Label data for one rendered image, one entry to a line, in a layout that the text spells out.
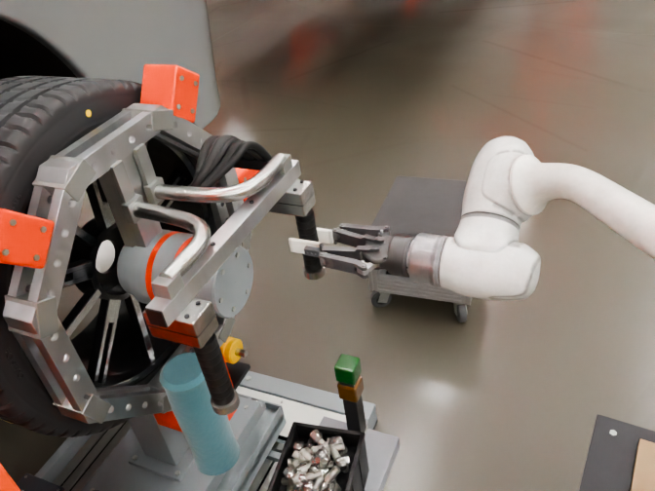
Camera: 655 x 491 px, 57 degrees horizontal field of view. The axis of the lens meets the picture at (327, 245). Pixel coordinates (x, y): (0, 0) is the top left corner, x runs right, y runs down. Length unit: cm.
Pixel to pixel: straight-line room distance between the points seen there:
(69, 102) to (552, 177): 77
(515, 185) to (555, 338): 116
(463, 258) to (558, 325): 119
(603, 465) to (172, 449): 98
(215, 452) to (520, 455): 92
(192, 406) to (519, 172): 68
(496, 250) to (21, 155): 74
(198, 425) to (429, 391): 97
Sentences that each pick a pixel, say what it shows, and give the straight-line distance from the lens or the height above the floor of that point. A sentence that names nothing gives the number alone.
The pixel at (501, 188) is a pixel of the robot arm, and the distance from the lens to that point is 104.
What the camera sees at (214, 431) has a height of 61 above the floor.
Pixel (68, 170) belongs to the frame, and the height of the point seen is 112.
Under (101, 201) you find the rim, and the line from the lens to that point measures 115.
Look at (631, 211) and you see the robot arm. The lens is 91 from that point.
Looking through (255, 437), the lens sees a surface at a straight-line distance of 173.
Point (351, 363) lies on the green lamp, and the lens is 114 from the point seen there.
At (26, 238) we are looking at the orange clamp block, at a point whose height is 107.
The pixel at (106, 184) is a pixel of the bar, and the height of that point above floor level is 104.
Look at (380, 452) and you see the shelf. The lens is 127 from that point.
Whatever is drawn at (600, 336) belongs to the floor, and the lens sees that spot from 217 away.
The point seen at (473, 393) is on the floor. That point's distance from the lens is 195.
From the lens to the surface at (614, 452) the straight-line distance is 151.
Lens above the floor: 149
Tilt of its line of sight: 36 degrees down
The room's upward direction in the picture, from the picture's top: 9 degrees counter-clockwise
